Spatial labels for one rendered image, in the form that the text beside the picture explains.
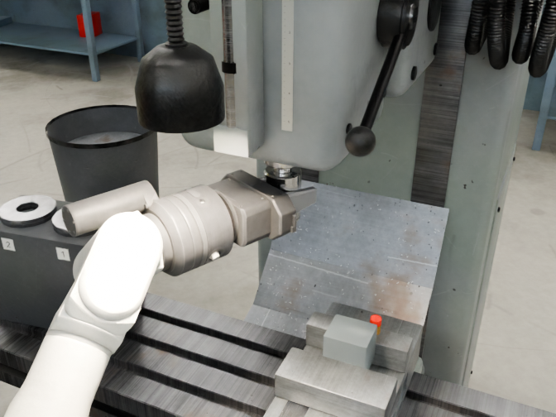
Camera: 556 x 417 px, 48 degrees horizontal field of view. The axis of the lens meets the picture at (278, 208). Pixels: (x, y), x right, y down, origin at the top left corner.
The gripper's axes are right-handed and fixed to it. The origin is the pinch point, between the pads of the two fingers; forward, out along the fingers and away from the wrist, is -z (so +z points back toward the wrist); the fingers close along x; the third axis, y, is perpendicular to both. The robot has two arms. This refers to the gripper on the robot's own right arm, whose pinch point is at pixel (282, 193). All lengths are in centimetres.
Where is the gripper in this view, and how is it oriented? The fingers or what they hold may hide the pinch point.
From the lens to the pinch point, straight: 79.0
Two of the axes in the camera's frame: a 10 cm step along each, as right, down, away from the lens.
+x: -6.5, -3.7, 6.7
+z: -7.6, 3.0, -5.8
